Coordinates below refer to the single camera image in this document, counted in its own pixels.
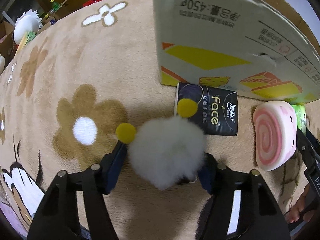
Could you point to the white round plush head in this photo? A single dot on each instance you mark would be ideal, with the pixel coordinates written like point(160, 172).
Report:
point(29, 21)

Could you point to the beige floral blanket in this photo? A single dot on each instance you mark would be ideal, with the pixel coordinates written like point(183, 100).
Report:
point(110, 75)

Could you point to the person's right hand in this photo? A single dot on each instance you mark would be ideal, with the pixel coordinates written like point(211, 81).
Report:
point(294, 213)

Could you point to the green tissue pack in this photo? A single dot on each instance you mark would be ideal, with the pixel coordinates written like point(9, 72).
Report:
point(300, 112)

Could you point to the open cardboard box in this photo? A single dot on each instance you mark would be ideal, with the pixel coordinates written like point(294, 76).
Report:
point(261, 49)

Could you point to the white black fluffy pompom plush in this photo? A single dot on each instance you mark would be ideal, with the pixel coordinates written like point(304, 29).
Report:
point(164, 151)

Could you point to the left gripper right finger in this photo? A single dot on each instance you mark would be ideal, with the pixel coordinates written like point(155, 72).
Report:
point(241, 205)

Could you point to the green frog plush with hat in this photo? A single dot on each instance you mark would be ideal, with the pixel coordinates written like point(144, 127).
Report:
point(27, 37)

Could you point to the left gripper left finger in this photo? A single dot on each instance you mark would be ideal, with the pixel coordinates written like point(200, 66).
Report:
point(57, 215)

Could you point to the pink swiss roll plush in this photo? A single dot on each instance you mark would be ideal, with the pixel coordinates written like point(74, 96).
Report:
point(275, 126)

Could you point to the black Face tissue pack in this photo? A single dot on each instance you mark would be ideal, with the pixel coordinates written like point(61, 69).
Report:
point(214, 110)

